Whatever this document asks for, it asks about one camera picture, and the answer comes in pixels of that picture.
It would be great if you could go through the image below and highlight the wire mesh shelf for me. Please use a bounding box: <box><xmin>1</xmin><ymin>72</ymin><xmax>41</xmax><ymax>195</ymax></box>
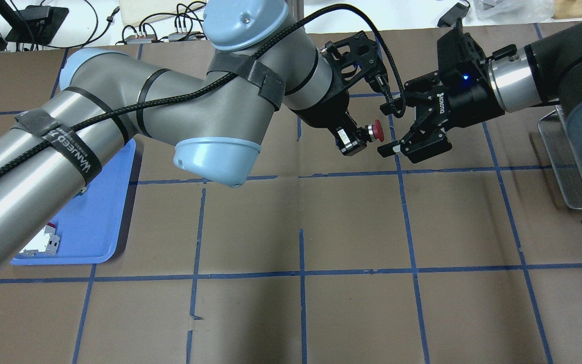
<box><xmin>538</xmin><ymin>105</ymin><xmax>582</xmax><ymax>222</ymax></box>

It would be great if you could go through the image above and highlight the red emergency push button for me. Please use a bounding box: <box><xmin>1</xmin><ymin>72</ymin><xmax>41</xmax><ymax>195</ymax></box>
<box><xmin>355</xmin><ymin>119</ymin><xmax>385</xmax><ymax>143</ymax></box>

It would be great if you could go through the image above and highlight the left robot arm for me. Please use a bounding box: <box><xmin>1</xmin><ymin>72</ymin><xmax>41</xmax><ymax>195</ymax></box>
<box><xmin>0</xmin><ymin>1</ymin><xmax>374</xmax><ymax>267</ymax></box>

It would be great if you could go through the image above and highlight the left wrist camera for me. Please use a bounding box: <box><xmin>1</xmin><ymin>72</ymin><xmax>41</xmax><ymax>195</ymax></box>
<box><xmin>320</xmin><ymin>31</ymin><xmax>391</xmax><ymax>96</ymax></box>

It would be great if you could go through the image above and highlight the blue plastic tray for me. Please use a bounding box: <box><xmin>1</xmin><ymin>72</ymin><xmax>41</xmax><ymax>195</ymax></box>
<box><xmin>10</xmin><ymin>140</ymin><xmax>136</xmax><ymax>266</ymax></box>

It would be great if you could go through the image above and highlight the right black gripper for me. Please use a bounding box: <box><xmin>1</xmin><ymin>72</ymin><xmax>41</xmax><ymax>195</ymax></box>
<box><xmin>377</xmin><ymin>71</ymin><xmax>504</xmax><ymax>164</ymax></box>

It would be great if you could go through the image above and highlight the white circuit breaker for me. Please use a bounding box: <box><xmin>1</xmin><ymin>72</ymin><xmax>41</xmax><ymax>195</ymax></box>
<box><xmin>18</xmin><ymin>223</ymin><xmax>61</xmax><ymax>256</ymax></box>

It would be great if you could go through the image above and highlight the wooden board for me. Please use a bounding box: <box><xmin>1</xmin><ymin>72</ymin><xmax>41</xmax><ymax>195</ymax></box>
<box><xmin>552</xmin><ymin>1</ymin><xmax>582</xmax><ymax>20</ymax></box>

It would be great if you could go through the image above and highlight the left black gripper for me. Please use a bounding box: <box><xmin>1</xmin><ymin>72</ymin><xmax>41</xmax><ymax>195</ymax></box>
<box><xmin>291</xmin><ymin>76</ymin><xmax>372</xmax><ymax>156</ymax></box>

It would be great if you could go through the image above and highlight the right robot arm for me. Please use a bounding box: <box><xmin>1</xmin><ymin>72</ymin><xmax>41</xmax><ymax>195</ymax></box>
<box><xmin>378</xmin><ymin>20</ymin><xmax>582</xmax><ymax>163</ymax></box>

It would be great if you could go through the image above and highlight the black tablet stand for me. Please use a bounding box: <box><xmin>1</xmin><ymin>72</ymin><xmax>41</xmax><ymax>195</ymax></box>
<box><xmin>0</xmin><ymin>1</ymin><xmax>70</xmax><ymax>46</ymax></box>

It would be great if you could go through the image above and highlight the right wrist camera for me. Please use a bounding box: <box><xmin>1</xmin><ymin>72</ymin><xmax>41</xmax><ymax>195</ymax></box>
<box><xmin>437</xmin><ymin>28</ymin><xmax>517</xmax><ymax>87</ymax></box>

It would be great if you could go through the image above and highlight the black power adapter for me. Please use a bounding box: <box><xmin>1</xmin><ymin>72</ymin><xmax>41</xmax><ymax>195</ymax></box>
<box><xmin>436</xmin><ymin>1</ymin><xmax>471</xmax><ymax>28</ymax></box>

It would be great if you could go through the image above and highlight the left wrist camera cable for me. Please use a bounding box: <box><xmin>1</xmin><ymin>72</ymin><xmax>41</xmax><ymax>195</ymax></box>
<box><xmin>0</xmin><ymin>4</ymin><xmax>407</xmax><ymax>200</ymax></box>

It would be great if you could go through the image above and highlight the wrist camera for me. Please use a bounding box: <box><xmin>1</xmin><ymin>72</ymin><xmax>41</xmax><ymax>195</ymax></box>
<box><xmin>437</xmin><ymin>28</ymin><xmax>517</xmax><ymax>87</ymax></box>
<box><xmin>320</xmin><ymin>31</ymin><xmax>391</xmax><ymax>96</ymax></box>

